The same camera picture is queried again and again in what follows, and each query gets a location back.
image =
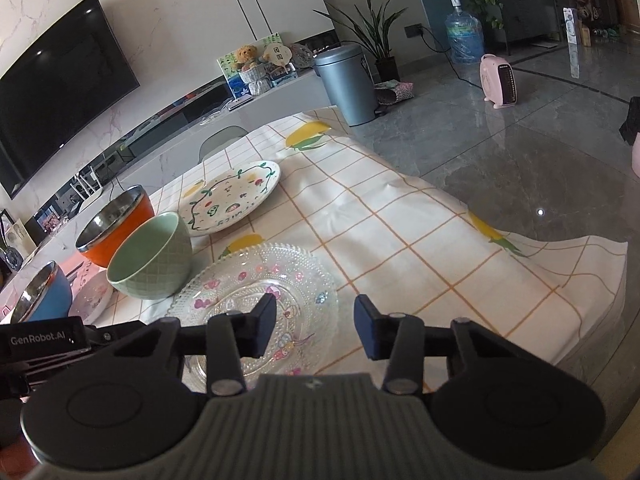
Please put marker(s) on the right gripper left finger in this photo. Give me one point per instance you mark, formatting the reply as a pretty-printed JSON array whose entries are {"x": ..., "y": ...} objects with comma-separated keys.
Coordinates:
[{"x": 230, "y": 337}]

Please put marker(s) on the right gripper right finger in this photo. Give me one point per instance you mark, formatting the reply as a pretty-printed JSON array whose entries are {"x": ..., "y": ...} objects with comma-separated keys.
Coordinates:
[{"x": 397, "y": 338}]

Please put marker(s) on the blue steel bowl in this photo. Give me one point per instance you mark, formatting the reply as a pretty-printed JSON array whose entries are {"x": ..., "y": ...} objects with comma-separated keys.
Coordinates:
[{"x": 47, "y": 296}]

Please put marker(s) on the clear embossed glass plate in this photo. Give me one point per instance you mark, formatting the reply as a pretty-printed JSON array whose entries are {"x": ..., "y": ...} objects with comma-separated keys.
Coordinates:
[{"x": 307, "y": 304}]

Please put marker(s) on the small clear sticker dish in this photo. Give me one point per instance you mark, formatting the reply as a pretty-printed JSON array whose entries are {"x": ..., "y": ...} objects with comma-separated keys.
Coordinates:
[{"x": 92, "y": 299}]

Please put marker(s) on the green ceramic bowl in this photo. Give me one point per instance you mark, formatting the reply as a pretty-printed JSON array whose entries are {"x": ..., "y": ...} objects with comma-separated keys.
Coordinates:
[{"x": 154, "y": 261}]

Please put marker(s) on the orange steel bowl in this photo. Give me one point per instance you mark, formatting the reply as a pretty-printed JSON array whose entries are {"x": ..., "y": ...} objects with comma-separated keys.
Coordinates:
[{"x": 110, "y": 227}]

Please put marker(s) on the white painted ceramic plate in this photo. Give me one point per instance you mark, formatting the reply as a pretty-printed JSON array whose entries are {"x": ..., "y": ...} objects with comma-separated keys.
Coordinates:
[{"x": 216, "y": 204}]

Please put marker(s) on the pink restaurant placemat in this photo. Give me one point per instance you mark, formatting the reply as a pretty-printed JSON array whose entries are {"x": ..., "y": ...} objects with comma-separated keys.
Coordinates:
[{"x": 77, "y": 270}]

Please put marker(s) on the checked lemon tablecloth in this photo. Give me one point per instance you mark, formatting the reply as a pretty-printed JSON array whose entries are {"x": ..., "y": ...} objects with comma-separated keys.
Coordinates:
[{"x": 410, "y": 247}]

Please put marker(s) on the grey round chair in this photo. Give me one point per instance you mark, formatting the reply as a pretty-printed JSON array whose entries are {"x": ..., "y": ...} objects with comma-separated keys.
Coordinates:
[{"x": 219, "y": 141}]

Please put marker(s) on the green picture book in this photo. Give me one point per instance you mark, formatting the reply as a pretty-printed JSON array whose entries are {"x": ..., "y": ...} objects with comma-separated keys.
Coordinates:
[{"x": 227, "y": 62}]

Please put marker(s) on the grey trash can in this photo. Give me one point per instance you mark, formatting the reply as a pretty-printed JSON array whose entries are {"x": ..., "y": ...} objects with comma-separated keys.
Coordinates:
[{"x": 345, "y": 74}]

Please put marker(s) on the pink space heater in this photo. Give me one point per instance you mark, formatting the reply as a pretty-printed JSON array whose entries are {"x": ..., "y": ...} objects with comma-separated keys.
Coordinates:
[{"x": 497, "y": 80}]

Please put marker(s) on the teddy bear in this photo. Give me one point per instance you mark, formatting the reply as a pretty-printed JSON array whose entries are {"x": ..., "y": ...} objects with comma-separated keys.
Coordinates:
[{"x": 246, "y": 58}]

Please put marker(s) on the round paper fan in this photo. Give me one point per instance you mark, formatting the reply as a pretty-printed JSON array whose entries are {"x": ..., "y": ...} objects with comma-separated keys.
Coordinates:
[{"x": 277, "y": 54}]

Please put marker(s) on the snake plant in pot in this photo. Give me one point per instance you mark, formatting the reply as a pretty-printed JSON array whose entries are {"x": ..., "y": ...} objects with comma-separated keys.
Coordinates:
[{"x": 371, "y": 29}]

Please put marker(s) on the blue water jug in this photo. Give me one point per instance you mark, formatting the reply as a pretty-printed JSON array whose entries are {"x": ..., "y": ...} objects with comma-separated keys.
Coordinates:
[{"x": 465, "y": 35}]

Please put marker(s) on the black wall television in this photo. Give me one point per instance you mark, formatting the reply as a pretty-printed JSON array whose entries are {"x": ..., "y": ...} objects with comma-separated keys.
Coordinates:
[{"x": 68, "y": 77}]

